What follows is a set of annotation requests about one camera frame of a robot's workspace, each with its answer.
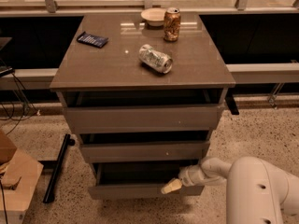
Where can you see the black table leg right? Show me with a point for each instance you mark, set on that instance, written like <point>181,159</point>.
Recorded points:
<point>230,101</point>

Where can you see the cardboard box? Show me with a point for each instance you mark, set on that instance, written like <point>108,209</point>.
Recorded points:
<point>19,175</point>

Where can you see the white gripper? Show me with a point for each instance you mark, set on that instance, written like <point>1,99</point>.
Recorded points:
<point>189,176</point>

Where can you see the grey drawer cabinet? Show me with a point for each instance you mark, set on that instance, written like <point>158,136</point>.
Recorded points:
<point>114,76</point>

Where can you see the grey bottom drawer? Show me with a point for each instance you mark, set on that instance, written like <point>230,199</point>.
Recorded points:
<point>139,179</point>

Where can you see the silver green lying can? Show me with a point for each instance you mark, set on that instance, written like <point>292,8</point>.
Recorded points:
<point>160,62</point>

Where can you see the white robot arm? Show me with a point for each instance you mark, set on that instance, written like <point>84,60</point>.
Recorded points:
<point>257,192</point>

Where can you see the dark blue snack packet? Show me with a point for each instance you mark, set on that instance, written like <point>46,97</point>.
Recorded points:
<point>92,40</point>

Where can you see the black metal stand leg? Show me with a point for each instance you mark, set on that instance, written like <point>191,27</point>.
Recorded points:
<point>56,167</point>

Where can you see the grey middle drawer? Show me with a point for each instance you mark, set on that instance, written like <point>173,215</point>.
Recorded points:
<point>156,151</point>

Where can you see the white bowl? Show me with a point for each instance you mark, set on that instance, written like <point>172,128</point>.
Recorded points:
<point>154,16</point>

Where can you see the orange upright soda can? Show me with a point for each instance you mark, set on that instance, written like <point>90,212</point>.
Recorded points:
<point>171,24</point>

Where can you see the grey drawer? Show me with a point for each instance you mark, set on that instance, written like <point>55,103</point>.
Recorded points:
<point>156,151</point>
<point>83,120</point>
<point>139,179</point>

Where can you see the grey top drawer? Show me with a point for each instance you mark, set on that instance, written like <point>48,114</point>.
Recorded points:
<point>83,120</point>

